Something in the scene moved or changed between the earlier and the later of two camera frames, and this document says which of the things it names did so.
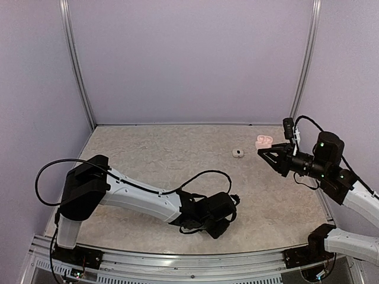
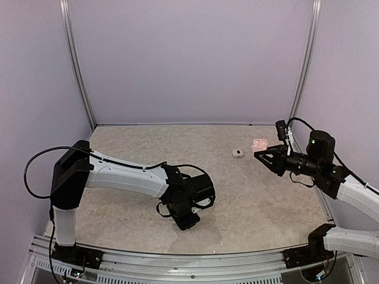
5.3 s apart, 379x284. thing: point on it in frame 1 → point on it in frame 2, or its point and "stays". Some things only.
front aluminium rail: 134,267 stays
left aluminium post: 64,6 stays
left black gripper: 216,233 → 183,225
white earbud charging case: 237,153 stays
